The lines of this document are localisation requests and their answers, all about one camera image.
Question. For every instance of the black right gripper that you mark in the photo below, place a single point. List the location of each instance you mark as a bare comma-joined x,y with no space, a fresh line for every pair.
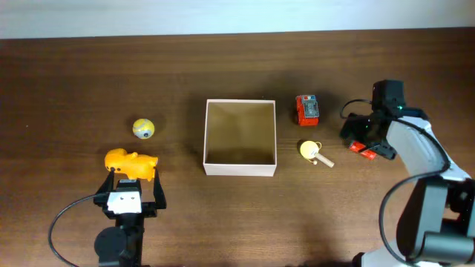
351,128

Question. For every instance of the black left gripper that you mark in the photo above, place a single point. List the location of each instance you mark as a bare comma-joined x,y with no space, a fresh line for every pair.
151,208

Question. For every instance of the red toy car grey top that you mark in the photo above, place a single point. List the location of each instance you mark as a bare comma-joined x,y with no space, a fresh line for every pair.
362,150

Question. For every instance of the small red toy truck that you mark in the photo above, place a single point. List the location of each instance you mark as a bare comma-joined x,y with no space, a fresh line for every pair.
307,109

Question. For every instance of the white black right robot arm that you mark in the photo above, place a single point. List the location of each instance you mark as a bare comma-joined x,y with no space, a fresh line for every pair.
436,227

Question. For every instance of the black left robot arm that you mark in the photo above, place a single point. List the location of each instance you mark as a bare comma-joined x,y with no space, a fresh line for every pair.
122,244

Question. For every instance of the orange plastic toy animal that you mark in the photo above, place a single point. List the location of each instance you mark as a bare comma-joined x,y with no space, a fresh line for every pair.
133,165

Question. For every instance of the yellow grey toy ball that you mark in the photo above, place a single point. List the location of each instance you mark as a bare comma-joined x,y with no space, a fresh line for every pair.
143,128

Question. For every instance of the yellow ball wooden stick toy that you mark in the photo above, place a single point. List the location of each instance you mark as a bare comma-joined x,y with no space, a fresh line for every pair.
311,151

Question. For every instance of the pink open cardboard box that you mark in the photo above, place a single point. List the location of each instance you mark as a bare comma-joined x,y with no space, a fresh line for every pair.
240,138

